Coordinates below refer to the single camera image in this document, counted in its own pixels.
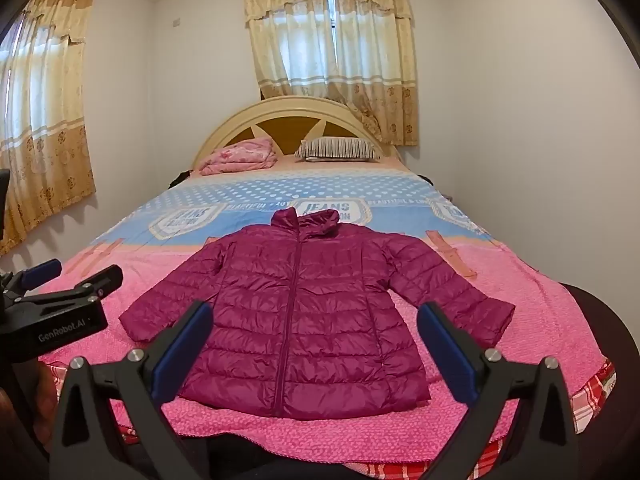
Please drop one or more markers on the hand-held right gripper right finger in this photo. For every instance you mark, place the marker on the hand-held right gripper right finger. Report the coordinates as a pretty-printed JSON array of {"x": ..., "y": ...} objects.
[{"x": 447, "y": 350}]

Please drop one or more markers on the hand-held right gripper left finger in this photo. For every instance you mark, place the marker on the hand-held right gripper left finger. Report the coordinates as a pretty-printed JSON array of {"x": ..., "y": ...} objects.
[{"x": 182, "y": 350}]

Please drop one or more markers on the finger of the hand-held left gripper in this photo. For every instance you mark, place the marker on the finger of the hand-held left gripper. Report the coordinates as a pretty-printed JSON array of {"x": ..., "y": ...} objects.
[
  {"x": 42, "y": 271},
  {"x": 95, "y": 285}
]

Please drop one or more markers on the magenta puffer jacket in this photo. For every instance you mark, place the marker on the magenta puffer jacket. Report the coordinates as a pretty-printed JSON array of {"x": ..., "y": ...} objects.
[{"x": 320, "y": 320}]

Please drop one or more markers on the black object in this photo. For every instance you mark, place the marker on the black object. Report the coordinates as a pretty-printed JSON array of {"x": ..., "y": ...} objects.
[{"x": 3, "y": 205}]

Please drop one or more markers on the pink textured blanket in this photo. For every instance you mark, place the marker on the pink textured blanket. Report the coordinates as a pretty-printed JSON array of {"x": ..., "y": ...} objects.
[{"x": 540, "y": 340}]

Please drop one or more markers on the beige floral curtain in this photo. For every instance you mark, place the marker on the beige floral curtain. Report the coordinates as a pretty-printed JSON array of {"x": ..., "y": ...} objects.
[
  {"x": 330, "y": 45},
  {"x": 42, "y": 120}
]

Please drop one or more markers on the red plaid sheet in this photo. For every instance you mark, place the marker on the red plaid sheet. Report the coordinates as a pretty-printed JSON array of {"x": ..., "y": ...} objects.
[{"x": 595, "y": 395}]

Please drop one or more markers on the dark wooden bed footboard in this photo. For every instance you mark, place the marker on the dark wooden bed footboard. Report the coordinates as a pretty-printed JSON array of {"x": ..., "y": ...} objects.
[{"x": 610, "y": 330}]

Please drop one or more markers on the folded pink quilt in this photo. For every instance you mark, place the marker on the folded pink quilt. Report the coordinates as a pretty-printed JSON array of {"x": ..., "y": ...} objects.
[{"x": 240, "y": 156}]

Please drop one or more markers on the striped pillow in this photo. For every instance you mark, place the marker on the striped pillow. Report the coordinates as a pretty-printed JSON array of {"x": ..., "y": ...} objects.
[{"x": 337, "y": 150}]

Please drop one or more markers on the cream arched bed headboard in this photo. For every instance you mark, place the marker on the cream arched bed headboard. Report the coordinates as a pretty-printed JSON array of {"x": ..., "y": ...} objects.
[{"x": 260, "y": 120}]

